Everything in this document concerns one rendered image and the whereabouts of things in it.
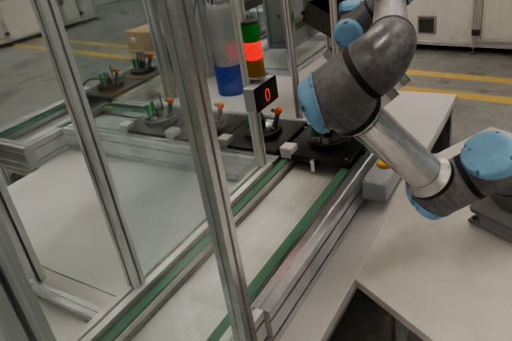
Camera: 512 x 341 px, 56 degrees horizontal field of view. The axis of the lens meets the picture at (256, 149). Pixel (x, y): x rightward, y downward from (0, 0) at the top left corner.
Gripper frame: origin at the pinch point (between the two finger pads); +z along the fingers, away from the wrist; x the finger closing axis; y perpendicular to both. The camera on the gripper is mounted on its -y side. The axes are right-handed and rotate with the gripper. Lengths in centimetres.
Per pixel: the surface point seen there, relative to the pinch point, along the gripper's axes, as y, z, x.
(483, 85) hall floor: -2, 107, 311
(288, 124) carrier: -28.0, 9.5, 8.5
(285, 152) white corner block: -18.3, 9.1, -12.0
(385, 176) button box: 15.3, 10.6, -14.8
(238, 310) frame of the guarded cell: 13, -3, -85
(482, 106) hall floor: 5, 107, 265
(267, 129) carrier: -31.5, 7.5, -0.6
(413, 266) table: 29, 21, -37
